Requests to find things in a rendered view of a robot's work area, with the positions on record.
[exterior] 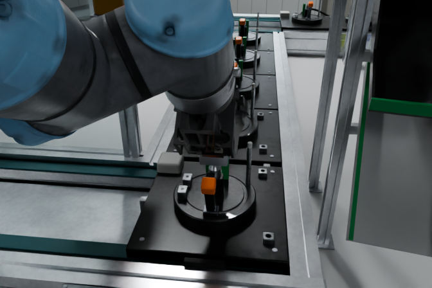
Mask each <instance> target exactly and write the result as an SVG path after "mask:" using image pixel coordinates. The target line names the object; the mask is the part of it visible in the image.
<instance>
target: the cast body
mask: <svg viewBox="0 0 432 288"><path fill-rule="evenodd" d="M228 159H229V156H224V158H219V157H202V155H199V164H200V165H212V166H223V167H226V166H227V165H228Z"/></svg>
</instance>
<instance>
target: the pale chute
mask: <svg viewBox="0 0 432 288"><path fill-rule="evenodd" d="M369 83H370V62H366V64H365V67H364V77H363V88H362V95H361V106H360V113H359V124H358V131H357V142H356V148H355V160H354V171H353V178H352V189H351V196H350V207H349V213H348V225H347V231H346V240H348V241H352V242H358V243H362V244H368V245H371V246H377V247H382V248H388V249H394V250H397V251H403V252H407V253H413V254H417V255H424V256H427V257H432V119H429V118H418V117H412V116H402V115H396V114H385V113H379V112H369V111H368V98H369Z"/></svg>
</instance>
